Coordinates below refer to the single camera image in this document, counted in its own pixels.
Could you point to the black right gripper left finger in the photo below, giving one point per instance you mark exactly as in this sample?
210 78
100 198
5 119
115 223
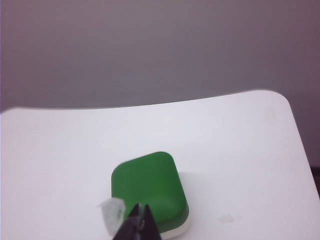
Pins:
131 222

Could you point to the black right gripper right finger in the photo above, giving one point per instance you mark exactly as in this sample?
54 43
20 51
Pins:
151 225

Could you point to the green white foam mahjong tile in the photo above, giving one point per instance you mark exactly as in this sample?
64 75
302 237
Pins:
148 186

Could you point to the clear tape piece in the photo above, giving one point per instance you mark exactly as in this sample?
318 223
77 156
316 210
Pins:
112 212

